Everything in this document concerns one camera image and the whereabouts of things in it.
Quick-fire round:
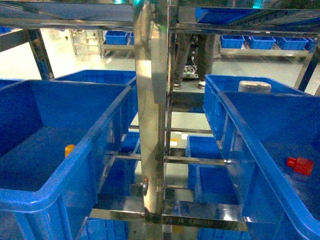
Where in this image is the rear blue bin left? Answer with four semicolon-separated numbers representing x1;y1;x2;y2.
53;69;138;134

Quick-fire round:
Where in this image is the red one-stud toy block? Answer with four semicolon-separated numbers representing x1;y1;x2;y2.
286;157;314;176

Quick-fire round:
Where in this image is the steel centre rack post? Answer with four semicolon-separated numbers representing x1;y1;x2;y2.
133;0;168;223

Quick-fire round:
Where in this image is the grey cylindrical container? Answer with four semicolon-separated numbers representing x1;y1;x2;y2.
238;80;272;94

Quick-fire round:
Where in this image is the yellow two-stud toy block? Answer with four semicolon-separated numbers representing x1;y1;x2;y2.
64;144;76;158

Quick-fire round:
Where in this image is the rear blue crate right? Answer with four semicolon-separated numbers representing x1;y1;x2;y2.
203;74;310;141

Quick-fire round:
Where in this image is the blue bin right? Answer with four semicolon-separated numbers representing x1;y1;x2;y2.
217;90;320;240

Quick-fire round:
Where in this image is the large blue bin left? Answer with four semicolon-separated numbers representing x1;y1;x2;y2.
0;80;132;240

